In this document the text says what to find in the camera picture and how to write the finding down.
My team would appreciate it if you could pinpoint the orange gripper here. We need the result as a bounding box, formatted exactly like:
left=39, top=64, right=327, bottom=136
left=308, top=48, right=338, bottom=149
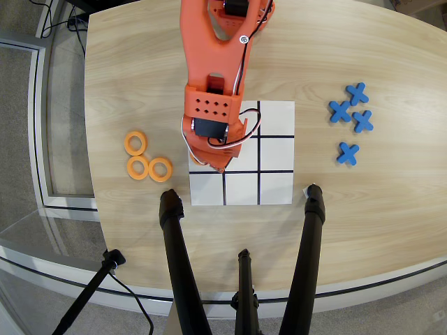
left=180, top=113, right=249, bottom=174

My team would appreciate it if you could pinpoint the brown cardboard box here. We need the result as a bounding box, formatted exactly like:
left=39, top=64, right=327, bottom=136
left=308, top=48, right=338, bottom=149
left=388, top=0, right=447, bottom=15

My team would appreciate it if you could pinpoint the white tic-tac-toe grid sheet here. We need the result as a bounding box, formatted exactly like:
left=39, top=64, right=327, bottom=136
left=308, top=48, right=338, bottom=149
left=187, top=100, right=296, bottom=207

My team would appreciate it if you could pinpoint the thick black tripod leg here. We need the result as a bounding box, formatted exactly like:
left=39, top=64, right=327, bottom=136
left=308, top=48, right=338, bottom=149
left=159, top=188, right=214, bottom=335
left=277, top=184, right=327, bottom=335

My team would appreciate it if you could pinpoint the blue cross piece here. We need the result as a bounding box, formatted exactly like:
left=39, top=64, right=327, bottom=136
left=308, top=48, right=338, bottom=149
left=345, top=82, right=370, bottom=107
left=336, top=142, right=361, bottom=167
left=328, top=100, right=353, bottom=124
left=351, top=109, right=375, bottom=134

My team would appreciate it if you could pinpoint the slim black stand pole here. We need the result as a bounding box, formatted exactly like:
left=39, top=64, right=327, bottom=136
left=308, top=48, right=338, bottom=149
left=51, top=248, right=127, bottom=335

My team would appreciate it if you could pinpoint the grey framed glass panel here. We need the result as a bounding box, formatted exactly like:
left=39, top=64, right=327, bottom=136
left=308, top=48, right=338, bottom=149
left=0, top=38, right=99, bottom=212

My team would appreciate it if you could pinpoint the black floor cable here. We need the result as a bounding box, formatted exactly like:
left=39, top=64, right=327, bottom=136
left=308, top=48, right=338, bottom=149
left=107, top=270, right=155, bottom=335

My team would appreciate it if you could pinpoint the black cable bundle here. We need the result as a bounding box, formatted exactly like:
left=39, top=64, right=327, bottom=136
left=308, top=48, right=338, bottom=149
left=38, top=0, right=87, bottom=55

